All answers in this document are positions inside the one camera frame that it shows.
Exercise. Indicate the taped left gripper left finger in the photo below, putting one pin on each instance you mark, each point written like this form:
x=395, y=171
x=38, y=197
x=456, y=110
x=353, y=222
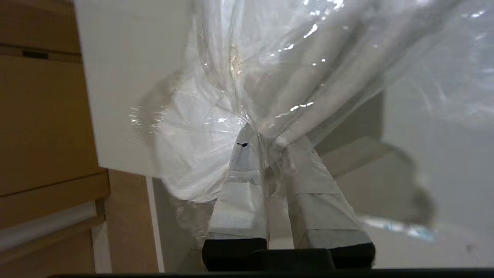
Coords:
x=241, y=200

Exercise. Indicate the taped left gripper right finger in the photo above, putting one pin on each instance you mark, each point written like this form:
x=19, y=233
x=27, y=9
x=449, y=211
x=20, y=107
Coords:
x=320, y=208

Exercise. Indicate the white glossy drawer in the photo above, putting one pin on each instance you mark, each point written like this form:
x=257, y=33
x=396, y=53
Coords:
x=444, y=173

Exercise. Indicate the bagged white slippers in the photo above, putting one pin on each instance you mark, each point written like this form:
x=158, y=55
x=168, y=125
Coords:
x=270, y=69

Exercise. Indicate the white patterned tissue packet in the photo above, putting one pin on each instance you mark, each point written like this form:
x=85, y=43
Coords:
x=401, y=229

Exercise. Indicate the white glossy cabinet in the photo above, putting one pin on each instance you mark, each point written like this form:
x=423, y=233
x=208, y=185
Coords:
x=127, y=77

